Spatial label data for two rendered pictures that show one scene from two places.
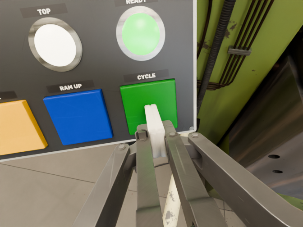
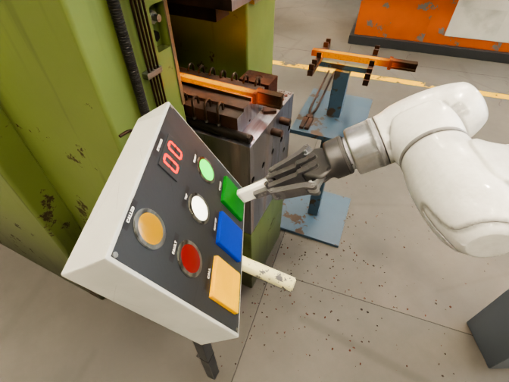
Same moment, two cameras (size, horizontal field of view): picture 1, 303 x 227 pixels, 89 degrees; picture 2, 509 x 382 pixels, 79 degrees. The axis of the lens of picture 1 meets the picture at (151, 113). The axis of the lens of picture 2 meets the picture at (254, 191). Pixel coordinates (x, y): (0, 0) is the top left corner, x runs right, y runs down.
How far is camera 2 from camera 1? 0.55 m
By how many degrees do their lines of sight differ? 52
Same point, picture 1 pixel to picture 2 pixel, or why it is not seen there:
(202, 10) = not seen: hidden behind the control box
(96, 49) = (204, 193)
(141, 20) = (203, 164)
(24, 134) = (232, 276)
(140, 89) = (226, 192)
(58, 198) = not seen: outside the picture
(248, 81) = not seen: hidden behind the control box
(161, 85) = (226, 182)
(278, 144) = (248, 170)
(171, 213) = (278, 274)
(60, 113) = (226, 241)
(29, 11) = (183, 203)
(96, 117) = (232, 226)
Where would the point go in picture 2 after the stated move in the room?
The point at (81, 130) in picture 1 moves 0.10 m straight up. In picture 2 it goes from (236, 241) to (234, 207)
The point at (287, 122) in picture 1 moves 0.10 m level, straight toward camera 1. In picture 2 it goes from (238, 157) to (250, 176)
